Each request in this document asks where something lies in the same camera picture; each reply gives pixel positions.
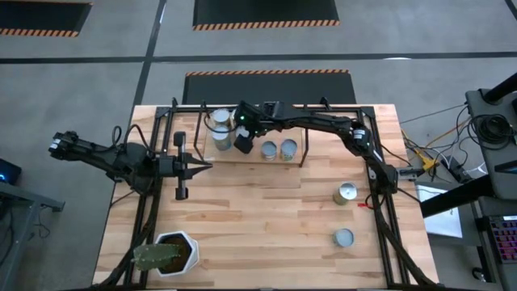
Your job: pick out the black hazard-striped floor mat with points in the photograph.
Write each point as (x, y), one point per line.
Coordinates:
(266, 87)
(40, 16)
(262, 12)

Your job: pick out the grey metal desk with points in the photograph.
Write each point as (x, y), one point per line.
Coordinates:
(24, 198)

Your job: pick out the white plant pot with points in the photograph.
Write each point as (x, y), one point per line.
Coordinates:
(192, 254)

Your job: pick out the keyboard with pink keys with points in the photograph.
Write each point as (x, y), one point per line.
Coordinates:
(505, 240)

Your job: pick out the black-framed wooden shelf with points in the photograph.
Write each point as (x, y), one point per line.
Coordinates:
(291, 133)

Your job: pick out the white mixed fruit can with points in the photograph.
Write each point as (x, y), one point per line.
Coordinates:
(288, 148)

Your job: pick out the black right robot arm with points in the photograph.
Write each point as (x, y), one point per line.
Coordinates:
(323, 121)

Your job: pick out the teal cherries can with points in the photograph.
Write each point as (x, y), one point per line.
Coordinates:
(221, 135)

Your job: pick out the grey equipment stand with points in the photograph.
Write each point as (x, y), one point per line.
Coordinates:
(501, 169)

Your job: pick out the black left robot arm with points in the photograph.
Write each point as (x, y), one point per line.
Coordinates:
(101, 157)

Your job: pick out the short mandarin oranges can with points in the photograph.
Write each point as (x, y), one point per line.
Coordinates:
(268, 149)

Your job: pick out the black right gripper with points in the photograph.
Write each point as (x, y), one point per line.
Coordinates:
(248, 117)

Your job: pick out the black aluminium table frame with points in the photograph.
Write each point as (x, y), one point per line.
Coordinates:
(355, 108)

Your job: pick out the green cactus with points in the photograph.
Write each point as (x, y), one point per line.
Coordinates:
(155, 256)

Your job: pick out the black computer tower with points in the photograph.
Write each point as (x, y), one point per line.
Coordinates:
(8, 171)

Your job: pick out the green mangoes can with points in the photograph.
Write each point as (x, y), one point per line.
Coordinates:
(346, 192)

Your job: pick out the white paper sheet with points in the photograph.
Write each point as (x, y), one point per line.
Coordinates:
(444, 222)

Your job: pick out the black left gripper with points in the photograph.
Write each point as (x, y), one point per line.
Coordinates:
(180, 165)

